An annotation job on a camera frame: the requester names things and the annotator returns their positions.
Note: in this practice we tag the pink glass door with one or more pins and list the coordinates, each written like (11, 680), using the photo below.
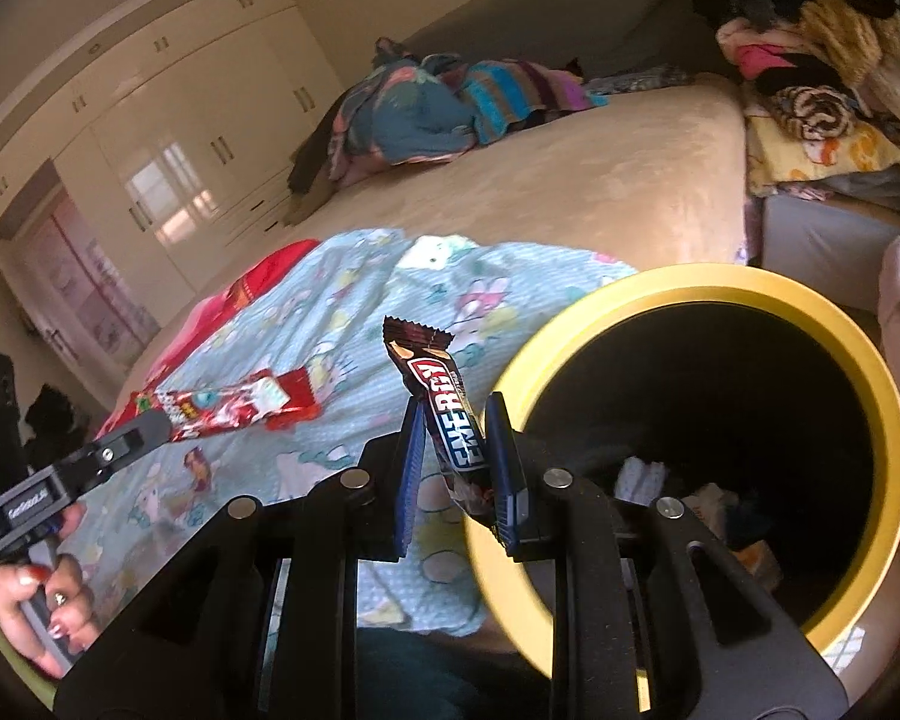
(91, 303)

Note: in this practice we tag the teal floral clothes pile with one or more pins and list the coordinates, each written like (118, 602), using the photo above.
(405, 111)

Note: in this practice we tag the left hand red nails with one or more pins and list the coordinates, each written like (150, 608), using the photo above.
(47, 613)

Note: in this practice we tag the yellow rim black trash bin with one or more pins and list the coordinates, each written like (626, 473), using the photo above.
(713, 457)

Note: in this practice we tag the red pink blanket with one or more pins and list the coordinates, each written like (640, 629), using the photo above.
(207, 316)

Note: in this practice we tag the patterned clothes pile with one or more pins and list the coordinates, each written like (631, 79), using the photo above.
(822, 96)

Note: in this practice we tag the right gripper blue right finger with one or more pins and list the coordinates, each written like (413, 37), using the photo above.
(511, 492)

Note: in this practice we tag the brown energy bar wrapper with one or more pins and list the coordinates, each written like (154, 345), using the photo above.
(422, 355)

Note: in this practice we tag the Hello Kitty light blue blanket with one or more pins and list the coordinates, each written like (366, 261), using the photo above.
(326, 317)

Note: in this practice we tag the grey headboard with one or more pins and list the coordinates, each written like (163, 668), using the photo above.
(605, 37)

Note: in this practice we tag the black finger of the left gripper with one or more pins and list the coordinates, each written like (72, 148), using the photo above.
(131, 441)

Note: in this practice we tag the cream wardrobe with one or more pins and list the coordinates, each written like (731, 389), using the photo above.
(176, 144)

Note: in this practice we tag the dark brown clothing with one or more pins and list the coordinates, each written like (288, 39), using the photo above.
(308, 182)

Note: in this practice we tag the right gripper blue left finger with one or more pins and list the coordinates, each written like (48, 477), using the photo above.
(408, 457)

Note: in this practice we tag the red candy wrapper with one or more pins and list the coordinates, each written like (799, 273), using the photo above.
(275, 400)

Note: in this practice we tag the striped colourful cloth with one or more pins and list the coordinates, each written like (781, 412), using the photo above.
(508, 94)

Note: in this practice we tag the beige bed mattress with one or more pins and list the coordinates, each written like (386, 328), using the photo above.
(652, 179)

